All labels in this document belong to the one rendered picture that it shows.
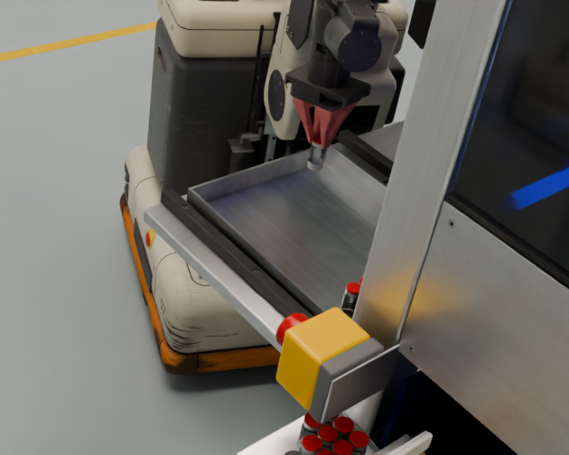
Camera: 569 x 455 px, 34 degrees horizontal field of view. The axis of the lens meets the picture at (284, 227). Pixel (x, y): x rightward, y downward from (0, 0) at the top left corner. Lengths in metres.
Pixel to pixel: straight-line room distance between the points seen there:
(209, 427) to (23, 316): 0.56
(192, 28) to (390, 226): 1.22
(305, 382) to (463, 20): 0.38
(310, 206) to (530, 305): 0.59
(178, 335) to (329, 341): 1.22
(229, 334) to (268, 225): 0.87
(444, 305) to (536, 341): 0.10
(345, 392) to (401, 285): 0.12
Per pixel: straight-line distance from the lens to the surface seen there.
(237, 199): 1.34
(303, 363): 0.92
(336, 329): 0.94
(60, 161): 2.95
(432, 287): 0.89
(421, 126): 0.84
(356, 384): 0.94
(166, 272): 2.16
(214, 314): 2.09
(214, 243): 1.24
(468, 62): 0.79
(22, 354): 2.33
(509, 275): 0.83
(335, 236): 1.31
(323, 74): 1.25
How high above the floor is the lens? 1.66
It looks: 37 degrees down
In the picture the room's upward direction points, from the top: 11 degrees clockwise
